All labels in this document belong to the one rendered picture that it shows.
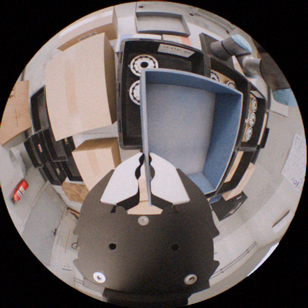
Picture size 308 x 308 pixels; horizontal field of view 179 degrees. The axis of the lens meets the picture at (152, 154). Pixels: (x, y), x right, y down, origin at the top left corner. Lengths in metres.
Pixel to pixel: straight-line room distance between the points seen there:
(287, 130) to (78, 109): 3.73
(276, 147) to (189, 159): 3.44
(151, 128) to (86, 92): 0.29
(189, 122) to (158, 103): 0.07
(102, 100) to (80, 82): 0.12
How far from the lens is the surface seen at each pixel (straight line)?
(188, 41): 0.66
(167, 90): 0.17
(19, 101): 2.57
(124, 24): 0.80
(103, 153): 0.46
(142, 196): 0.63
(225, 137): 0.20
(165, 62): 0.47
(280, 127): 3.56
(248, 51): 0.70
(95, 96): 0.37
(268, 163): 3.70
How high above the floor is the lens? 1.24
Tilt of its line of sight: 60 degrees down
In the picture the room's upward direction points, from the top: 166 degrees clockwise
